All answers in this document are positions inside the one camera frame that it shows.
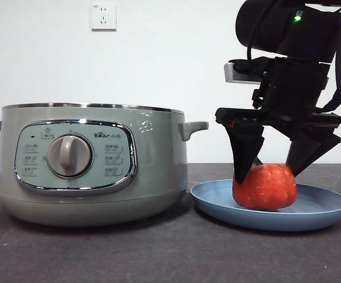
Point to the pale green electric steamer pot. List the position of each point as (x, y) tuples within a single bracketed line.
[(158, 165)]

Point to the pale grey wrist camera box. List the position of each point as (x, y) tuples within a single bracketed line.
[(238, 75)]

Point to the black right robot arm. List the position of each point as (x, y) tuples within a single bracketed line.
[(276, 26)]

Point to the orange pumpkin with green stem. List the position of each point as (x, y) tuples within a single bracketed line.
[(264, 188)]

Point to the blue round plate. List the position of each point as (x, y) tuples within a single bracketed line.
[(217, 203)]

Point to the white wall socket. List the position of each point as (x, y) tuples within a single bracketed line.
[(103, 17)]

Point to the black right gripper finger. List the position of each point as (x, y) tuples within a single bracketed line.
[(245, 150), (308, 153)]

